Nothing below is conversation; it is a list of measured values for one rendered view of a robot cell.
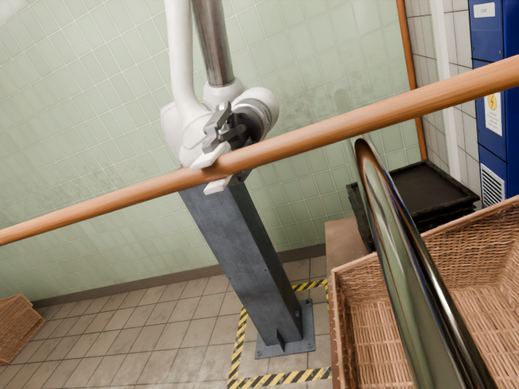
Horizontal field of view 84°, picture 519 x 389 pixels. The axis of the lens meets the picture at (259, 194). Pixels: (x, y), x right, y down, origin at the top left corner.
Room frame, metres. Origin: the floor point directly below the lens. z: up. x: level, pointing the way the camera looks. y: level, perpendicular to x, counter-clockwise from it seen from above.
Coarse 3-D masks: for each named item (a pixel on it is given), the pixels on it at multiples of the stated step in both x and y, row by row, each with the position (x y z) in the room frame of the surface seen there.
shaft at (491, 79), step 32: (512, 64) 0.26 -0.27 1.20; (416, 96) 0.29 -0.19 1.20; (448, 96) 0.28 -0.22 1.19; (480, 96) 0.27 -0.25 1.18; (320, 128) 0.33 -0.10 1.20; (352, 128) 0.31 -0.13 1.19; (224, 160) 0.38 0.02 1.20; (256, 160) 0.36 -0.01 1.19; (128, 192) 0.44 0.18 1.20; (160, 192) 0.41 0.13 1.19; (32, 224) 0.52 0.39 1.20; (64, 224) 0.49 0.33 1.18
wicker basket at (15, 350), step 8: (40, 320) 2.25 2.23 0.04; (32, 328) 2.24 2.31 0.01; (16, 336) 2.06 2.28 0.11; (24, 336) 2.10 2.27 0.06; (8, 344) 1.99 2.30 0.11; (16, 344) 2.02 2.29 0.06; (24, 344) 2.05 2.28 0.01; (0, 352) 1.92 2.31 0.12; (8, 352) 1.95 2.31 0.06; (16, 352) 1.98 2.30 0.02; (0, 360) 1.88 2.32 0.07; (8, 360) 1.93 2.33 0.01
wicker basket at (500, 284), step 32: (448, 224) 0.52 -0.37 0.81; (480, 224) 0.50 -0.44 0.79; (448, 256) 0.52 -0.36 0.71; (480, 256) 0.50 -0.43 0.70; (512, 256) 0.47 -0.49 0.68; (352, 288) 0.60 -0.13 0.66; (384, 288) 0.58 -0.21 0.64; (448, 288) 0.53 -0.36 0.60; (480, 288) 0.50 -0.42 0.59; (512, 288) 0.45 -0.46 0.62; (352, 320) 0.57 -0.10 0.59; (480, 320) 0.43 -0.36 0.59; (512, 320) 0.40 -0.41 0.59; (352, 352) 0.48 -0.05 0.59; (384, 352) 0.45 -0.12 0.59; (512, 352) 0.34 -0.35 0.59; (352, 384) 0.38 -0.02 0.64; (384, 384) 0.38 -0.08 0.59; (512, 384) 0.30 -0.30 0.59
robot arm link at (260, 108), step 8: (240, 104) 0.59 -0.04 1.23; (248, 104) 0.59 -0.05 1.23; (256, 104) 0.59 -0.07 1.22; (264, 104) 0.62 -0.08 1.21; (232, 112) 0.60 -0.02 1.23; (256, 112) 0.58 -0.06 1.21; (264, 112) 0.59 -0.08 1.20; (264, 120) 0.58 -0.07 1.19; (264, 128) 0.58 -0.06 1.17; (264, 136) 0.58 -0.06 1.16
